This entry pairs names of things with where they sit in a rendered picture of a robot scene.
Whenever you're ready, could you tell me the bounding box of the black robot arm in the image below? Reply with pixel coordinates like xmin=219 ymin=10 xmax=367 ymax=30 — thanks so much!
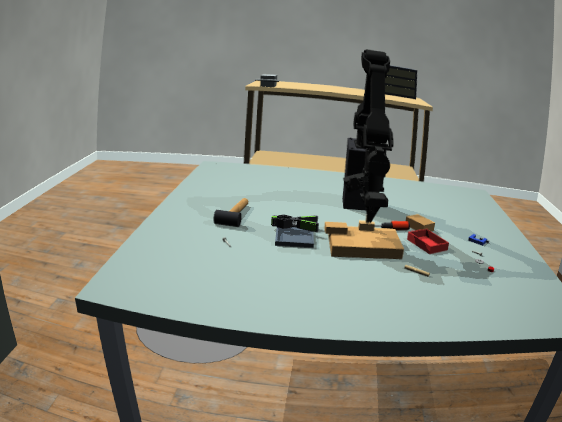
xmin=343 ymin=49 xmax=394 ymax=192

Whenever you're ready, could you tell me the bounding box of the red shallow tray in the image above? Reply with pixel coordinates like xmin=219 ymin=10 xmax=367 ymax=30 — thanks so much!
xmin=407 ymin=229 xmax=449 ymax=254

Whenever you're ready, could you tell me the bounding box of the black mallet with wooden handle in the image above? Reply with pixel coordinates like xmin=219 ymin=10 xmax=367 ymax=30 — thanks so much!
xmin=214 ymin=198 xmax=249 ymax=227

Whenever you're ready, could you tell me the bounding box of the blue c-shaped clamp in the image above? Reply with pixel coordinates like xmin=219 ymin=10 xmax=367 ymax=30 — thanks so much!
xmin=468 ymin=234 xmax=489 ymax=246

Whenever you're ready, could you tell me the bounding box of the tan wooden rod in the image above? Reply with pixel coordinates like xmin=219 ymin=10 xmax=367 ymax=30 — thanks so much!
xmin=404 ymin=265 xmax=430 ymax=277

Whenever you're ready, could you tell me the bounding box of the tan wooden block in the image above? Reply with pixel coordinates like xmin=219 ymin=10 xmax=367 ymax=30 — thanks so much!
xmin=406 ymin=214 xmax=435 ymax=232

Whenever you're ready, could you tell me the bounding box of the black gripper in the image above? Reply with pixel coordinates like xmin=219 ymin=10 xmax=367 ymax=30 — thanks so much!
xmin=360 ymin=166 xmax=388 ymax=222

